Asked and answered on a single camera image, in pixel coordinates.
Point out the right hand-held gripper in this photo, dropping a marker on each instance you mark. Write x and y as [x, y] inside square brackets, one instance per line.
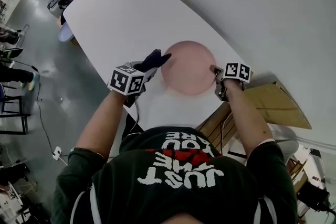
[236, 73]

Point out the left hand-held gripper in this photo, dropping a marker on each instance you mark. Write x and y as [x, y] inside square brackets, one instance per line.
[126, 80]

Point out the dark blue cloth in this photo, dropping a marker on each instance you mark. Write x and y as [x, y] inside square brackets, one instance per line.
[152, 61]

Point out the big pink plate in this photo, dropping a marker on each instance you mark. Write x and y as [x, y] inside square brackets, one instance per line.
[189, 68]

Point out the person's left forearm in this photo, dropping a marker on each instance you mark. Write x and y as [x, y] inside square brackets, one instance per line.
[102, 123]

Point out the person's right forearm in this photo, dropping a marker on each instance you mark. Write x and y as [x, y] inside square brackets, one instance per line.
[244, 118]

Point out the wooden slat pallet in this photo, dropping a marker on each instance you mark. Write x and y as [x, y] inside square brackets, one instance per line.
[215, 126]

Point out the large flat cardboard sheet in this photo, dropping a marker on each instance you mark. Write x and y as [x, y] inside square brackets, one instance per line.
[278, 105]

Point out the grey armchair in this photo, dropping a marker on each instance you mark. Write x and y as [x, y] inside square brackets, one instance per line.
[287, 144]

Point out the grey suitcase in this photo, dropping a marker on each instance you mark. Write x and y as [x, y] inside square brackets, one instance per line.
[56, 0]

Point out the white power strip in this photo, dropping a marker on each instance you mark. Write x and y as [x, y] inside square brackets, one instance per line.
[56, 153]

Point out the person's dark green shirt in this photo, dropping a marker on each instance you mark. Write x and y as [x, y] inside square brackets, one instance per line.
[170, 204]

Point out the black metal stool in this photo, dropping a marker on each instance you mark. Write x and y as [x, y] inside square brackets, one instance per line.
[15, 115]

